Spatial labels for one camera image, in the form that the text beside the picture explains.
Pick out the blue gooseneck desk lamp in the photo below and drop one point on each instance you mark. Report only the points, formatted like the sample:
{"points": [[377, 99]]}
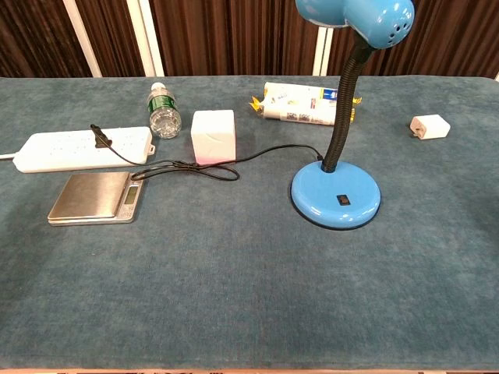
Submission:
{"points": [[323, 192]]}

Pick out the brown pleated curtain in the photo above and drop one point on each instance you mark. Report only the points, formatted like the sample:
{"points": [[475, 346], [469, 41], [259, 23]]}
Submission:
{"points": [[234, 35]]}

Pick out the upright white pole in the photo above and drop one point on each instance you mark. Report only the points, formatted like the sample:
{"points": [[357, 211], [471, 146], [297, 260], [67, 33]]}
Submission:
{"points": [[323, 52]]}

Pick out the thin slanted white pole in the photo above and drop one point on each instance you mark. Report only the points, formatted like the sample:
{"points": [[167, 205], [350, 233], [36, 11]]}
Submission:
{"points": [[82, 39]]}

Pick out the silver digital kitchen scale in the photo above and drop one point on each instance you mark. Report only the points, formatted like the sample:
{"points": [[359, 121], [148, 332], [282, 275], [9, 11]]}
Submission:
{"points": [[89, 195]]}

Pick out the wide slanted white pole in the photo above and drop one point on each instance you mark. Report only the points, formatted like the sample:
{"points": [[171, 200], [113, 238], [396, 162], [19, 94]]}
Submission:
{"points": [[146, 39]]}

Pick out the white cube box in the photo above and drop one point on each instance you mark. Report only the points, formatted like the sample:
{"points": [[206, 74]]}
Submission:
{"points": [[213, 134]]}

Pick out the white and yellow snack package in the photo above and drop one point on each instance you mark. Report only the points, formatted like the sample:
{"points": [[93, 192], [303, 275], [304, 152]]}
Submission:
{"points": [[296, 103]]}

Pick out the white power strip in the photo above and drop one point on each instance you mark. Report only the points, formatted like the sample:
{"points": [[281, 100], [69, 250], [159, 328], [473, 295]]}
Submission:
{"points": [[62, 150]]}

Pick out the white usb wall charger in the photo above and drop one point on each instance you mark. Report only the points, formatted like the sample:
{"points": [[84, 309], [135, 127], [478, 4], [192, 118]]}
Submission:
{"points": [[432, 126]]}

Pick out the clear green-label water bottle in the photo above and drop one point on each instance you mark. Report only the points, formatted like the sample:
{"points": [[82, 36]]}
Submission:
{"points": [[164, 117]]}

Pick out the blue velvet tablecloth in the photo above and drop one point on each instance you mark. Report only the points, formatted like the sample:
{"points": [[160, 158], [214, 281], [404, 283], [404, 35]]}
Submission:
{"points": [[234, 280]]}

